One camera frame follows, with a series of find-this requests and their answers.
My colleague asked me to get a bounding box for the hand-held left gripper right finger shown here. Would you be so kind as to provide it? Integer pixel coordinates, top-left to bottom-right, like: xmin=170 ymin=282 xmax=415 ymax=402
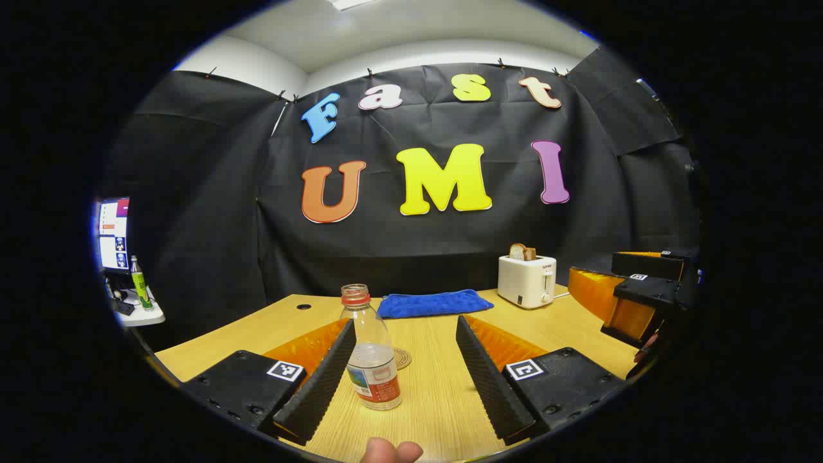
xmin=455 ymin=314 xmax=628 ymax=446

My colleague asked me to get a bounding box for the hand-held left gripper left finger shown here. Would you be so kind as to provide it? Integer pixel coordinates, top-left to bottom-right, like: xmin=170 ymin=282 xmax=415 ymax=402
xmin=182 ymin=318 xmax=358 ymax=446

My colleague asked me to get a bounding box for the clear plastic water bottle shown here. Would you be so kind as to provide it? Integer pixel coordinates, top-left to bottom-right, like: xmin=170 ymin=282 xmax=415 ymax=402
xmin=339 ymin=284 xmax=402 ymax=411

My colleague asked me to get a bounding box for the green bottle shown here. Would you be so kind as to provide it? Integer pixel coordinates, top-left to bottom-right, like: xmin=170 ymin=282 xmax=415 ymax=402
xmin=130 ymin=255 xmax=154 ymax=311

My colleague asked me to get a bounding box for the blue towel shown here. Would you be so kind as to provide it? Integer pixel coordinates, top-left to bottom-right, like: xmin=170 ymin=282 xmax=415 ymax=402
xmin=377 ymin=289 xmax=494 ymax=320

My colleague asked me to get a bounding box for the white toaster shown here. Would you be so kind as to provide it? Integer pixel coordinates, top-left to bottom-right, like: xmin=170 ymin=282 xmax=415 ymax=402
xmin=498 ymin=255 xmax=557 ymax=310

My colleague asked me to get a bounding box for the computer monitor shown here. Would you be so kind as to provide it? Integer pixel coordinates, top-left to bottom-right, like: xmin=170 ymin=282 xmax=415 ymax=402
xmin=95 ymin=197 xmax=131 ymax=274

